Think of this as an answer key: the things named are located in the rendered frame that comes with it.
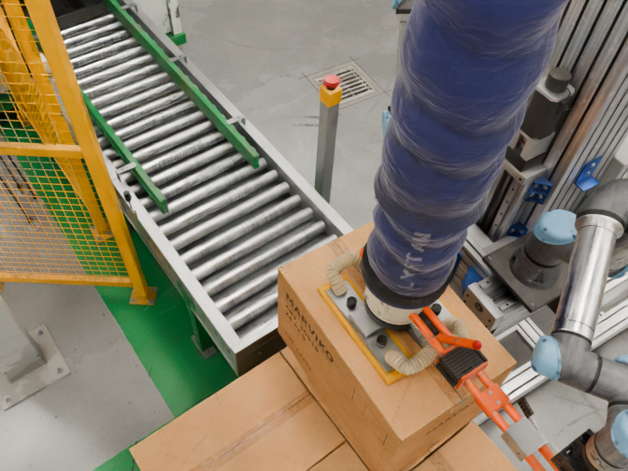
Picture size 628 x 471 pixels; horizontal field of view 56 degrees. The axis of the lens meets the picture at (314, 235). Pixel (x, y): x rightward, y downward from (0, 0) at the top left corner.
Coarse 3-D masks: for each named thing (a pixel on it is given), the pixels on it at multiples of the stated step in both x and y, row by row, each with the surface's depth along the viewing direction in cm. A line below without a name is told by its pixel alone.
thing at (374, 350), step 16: (320, 288) 168; (352, 288) 169; (336, 304) 165; (352, 304) 162; (352, 336) 160; (368, 336) 159; (384, 336) 156; (368, 352) 157; (384, 352) 156; (400, 352) 157; (384, 368) 154
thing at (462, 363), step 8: (440, 352) 142; (448, 352) 144; (456, 352) 144; (464, 352) 144; (472, 352) 144; (480, 352) 143; (440, 360) 142; (448, 360) 143; (456, 360) 143; (464, 360) 143; (472, 360) 143; (480, 360) 143; (440, 368) 144; (448, 368) 141; (456, 368) 141; (464, 368) 141; (472, 368) 142; (480, 368) 140; (448, 376) 143; (456, 376) 139; (464, 376) 139; (472, 376) 141; (456, 384) 142
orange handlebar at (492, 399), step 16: (416, 320) 150; (432, 320) 150; (432, 336) 147; (464, 384) 141; (496, 384) 140; (480, 400) 137; (496, 400) 137; (496, 416) 135; (512, 416) 136; (544, 448) 132
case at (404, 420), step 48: (336, 240) 181; (288, 288) 173; (288, 336) 196; (336, 336) 161; (480, 336) 163; (336, 384) 171; (384, 384) 153; (432, 384) 154; (480, 384) 155; (384, 432) 153; (432, 432) 161
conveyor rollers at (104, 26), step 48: (96, 48) 321; (144, 96) 295; (144, 144) 279; (192, 144) 276; (144, 192) 261; (192, 192) 259; (240, 192) 260; (192, 240) 245; (288, 240) 245; (240, 288) 230; (240, 336) 218
